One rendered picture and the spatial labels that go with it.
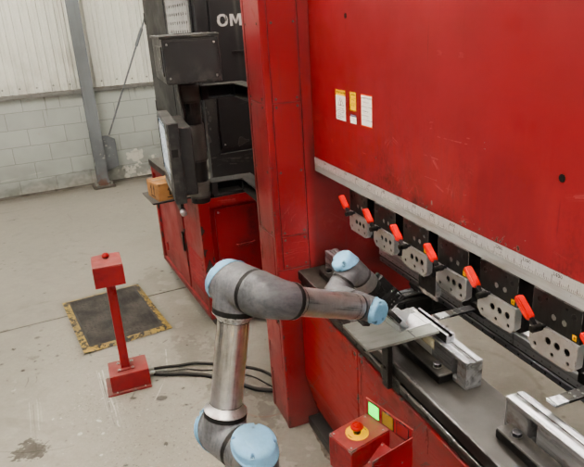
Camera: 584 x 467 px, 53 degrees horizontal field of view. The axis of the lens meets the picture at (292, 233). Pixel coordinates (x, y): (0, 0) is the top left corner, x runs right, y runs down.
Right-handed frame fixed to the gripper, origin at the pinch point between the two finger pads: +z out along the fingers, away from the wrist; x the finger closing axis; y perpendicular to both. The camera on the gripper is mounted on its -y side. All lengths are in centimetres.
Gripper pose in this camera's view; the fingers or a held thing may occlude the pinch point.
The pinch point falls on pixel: (399, 322)
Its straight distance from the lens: 199.1
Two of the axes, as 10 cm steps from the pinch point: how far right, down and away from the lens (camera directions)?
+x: -4.0, -2.9, 8.7
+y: 6.6, -7.5, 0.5
